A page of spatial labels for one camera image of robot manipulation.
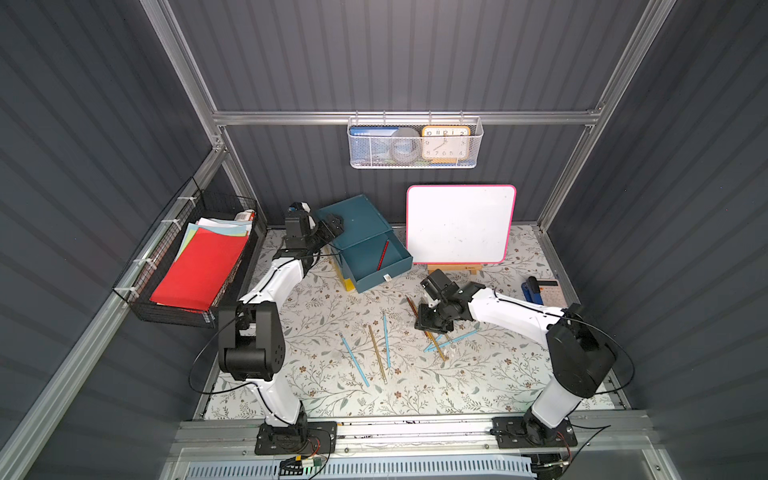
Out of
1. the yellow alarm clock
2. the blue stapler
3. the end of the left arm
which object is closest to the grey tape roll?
the yellow alarm clock

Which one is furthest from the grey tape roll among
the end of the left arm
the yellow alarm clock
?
the end of the left arm

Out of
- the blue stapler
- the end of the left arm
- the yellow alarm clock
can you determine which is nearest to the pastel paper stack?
the end of the left arm

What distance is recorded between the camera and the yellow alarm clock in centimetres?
88

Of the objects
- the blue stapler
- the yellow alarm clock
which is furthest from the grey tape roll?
the blue stapler

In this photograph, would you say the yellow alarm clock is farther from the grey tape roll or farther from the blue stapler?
the blue stapler

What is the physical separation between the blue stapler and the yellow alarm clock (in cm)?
47

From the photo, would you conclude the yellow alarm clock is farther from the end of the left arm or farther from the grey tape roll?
the end of the left arm

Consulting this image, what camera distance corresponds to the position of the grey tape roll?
87cm

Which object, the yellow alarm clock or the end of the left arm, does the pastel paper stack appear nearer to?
the end of the left arm
